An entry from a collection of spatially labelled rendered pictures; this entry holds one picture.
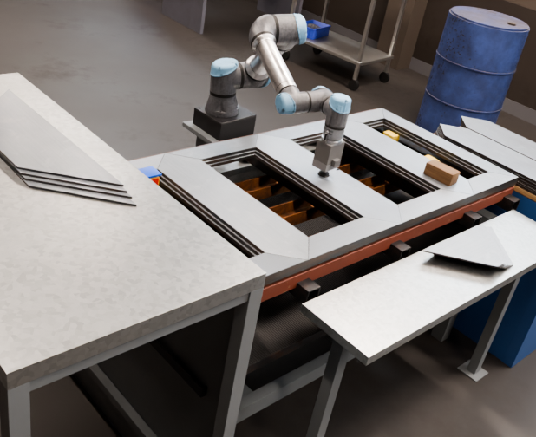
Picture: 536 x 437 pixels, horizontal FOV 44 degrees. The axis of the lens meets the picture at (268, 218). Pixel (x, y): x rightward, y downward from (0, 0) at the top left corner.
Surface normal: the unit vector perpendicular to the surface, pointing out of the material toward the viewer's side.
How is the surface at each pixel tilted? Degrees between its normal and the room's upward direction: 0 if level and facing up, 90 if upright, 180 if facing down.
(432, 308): 0
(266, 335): 0
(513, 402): 0
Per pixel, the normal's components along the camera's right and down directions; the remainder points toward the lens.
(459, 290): 0.16, -0.85
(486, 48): -0.20, 0.47
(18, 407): 0.66, 0.48
